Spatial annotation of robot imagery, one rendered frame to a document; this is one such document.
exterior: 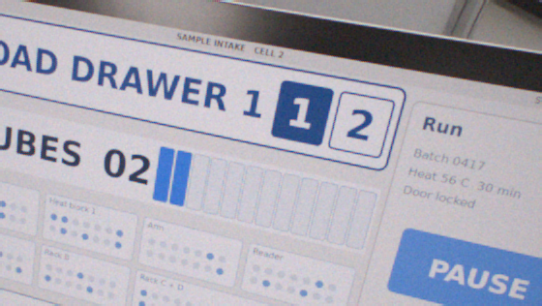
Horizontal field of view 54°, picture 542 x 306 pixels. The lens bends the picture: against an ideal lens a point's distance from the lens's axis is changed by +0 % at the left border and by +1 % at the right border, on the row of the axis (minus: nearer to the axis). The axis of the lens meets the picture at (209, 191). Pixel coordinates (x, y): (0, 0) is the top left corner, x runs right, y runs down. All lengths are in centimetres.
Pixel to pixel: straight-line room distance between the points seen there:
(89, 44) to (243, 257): 17
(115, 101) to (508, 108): 24
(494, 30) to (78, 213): 228
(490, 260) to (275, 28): 19
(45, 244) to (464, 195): 28
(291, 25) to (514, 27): 228
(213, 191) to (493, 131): 17
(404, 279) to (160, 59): 21
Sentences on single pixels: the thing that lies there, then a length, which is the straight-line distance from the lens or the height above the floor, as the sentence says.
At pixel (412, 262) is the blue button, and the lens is 36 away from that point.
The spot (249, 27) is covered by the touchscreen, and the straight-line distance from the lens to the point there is 34.
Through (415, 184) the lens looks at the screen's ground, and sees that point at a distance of 34.
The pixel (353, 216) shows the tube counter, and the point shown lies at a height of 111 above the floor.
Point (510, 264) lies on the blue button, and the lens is 37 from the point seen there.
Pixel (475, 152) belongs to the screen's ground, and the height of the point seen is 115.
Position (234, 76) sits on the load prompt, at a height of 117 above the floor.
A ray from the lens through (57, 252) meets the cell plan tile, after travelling 40.
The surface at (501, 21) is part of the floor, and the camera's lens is 260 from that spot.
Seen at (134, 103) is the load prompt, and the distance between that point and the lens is 35.
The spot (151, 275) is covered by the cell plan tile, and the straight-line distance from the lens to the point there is 38.
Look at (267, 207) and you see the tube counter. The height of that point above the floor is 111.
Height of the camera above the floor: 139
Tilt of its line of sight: 55 degrees down
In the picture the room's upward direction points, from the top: 1 degrees counter-clockwise
